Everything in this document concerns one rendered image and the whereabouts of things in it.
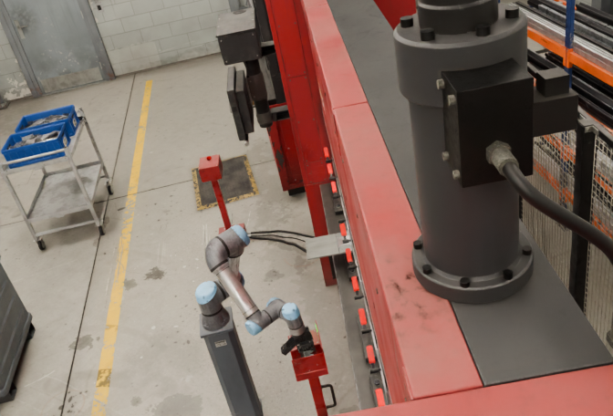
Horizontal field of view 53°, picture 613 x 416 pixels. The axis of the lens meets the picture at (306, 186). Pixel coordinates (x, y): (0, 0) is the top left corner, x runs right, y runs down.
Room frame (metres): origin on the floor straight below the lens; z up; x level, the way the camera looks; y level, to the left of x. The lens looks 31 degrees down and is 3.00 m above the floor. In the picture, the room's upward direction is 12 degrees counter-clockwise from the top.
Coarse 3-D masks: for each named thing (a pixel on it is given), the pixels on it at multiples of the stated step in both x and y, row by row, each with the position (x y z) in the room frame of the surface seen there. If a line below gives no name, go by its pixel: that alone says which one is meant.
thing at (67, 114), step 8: (40, 112) 5.76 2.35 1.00; (48, 112) 5.76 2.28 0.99; (56, 112) 5.76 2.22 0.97; (64, 112) 5.77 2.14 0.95; (72, 112) 5.63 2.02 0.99; (24, 120) 5.70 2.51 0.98; (32, 120) 5.62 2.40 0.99; (40, 120) 5.60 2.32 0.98; (48, 120) 5.56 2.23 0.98; (56, 120) 5.54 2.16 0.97; (64, 120) 5.42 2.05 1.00; (72, 120) 5.55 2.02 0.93; (16, 128) 5.47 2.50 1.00; (24, 128) 5.62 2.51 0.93; (32, 128) 5.41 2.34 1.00; (72, 128) 5.47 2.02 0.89
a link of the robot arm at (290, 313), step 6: (288, 306) 2.19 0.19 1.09; (294, 306) 2.18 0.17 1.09; (282, 312) 2.18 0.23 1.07; (288, 312) 2.15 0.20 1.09; (294, 312) 2.15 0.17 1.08; (282, 318) 2.19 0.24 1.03; (288, 318) 2.15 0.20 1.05; (294, 318) 2.15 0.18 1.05; (300, 318) 2.17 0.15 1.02; (288, 324) 2.16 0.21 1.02; (294, 324) 2.15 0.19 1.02; (300, 324) 2.16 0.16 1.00
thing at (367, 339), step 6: (366, 312) 2.25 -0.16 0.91; (366, 318) 2.20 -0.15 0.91; (360, 324) 2.17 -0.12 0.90; (366, 324) 2.17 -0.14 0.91; (360, 330) 2.13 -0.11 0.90; (366, 336) 2.09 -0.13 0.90; (366, 342) 2.05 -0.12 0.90; (372, 342) 2.05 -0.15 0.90; (366, 348) 2.01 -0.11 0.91; (366, 354) 1.98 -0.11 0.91; (366, 360) 1.96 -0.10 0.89
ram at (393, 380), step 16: (320, 80) 2.83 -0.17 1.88; (320, 96) 3.40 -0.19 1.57; (336, 144) 2.25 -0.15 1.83; (336, 160) 2.61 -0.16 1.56; (352, 208) 1.75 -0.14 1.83; (352, 224) 1.99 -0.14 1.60; (368, 272) 1.45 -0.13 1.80; (368, 288) 1.62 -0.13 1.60; (368, 304) 1.82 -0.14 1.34; (384, 320) 1.09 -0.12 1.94; (384, 336) 1.17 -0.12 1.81; (384, 352) 1.28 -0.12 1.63; (384, 368) 1.41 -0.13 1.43; (400, 384) 0.90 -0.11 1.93; (400, 400) 0.97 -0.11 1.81
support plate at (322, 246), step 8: (312, 240) 2.79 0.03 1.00; (320, 240) 2.77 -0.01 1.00; (328, 240) 2.75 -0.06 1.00; (336, 240) 2.74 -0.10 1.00; (312, 248) 2.71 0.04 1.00; (320, 248) 2.70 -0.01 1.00; (328, 248) 2.68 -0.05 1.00; (336, 248) 2.67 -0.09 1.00; (344, 248) 2.65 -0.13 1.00; (312, 256) 2.64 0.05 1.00; (320, 256) 2.63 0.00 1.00
